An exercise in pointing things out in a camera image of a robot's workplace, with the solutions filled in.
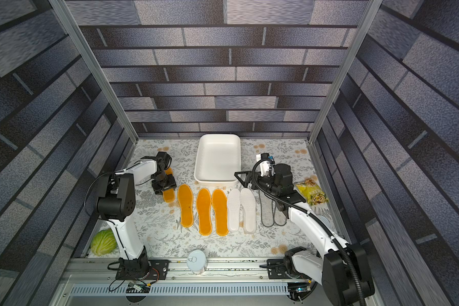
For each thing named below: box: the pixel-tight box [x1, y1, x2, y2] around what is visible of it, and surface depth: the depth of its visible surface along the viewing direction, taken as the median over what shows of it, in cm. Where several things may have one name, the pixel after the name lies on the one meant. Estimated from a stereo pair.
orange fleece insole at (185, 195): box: [177, 183, 194, 228], surface depth 94 cm
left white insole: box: [227, 188, 241, 233], surface depth 92 cm
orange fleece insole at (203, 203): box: [196, 188, 213, 236], surface depth 92 cm
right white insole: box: [239, 187, 257, 235], surface depth 92 cm
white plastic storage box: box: [193, 133, 242, 187], surface depth 111 cm
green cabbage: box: [90, 228, 117, 257], surface depth 76 cm
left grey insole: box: [258, 189, 275, 227], surface depth 91 cm
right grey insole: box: [273, 198, 288, 227], surface depth 88 cm
